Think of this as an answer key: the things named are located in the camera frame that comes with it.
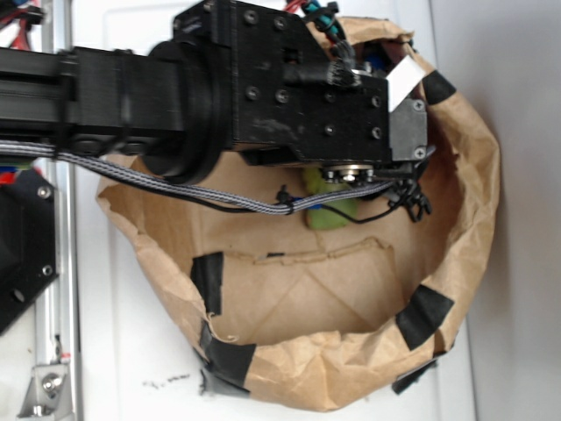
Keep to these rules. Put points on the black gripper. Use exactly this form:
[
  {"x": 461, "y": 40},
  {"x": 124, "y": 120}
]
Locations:
[{"x": 283, "y": 90}]

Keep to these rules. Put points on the aluminium frame rail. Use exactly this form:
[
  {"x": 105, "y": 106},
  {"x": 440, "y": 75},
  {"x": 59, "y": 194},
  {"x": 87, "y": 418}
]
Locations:
[{"x": 56, "y": 315}]

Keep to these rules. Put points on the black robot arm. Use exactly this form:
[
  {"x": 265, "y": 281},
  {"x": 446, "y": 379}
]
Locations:
[{"x": 94, "y": 102}]

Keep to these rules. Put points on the metal corner bracket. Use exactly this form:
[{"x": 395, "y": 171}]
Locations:
[{"x": 49, "y": 394}]

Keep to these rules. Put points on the green plush animal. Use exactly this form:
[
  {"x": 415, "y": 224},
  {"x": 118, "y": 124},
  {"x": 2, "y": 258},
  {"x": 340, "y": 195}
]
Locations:
[{"x": 320, "y": 219}]

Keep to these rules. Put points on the brown paper bag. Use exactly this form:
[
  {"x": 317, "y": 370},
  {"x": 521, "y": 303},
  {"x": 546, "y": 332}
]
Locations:
[{"x": 316, "y": 320}]

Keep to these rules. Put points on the white tray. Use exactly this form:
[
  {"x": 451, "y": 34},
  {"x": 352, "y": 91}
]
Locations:
[{"x": 136, "y": 363}]

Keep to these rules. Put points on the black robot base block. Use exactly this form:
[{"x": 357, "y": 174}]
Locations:
[{"x": 28, "y": 243}]

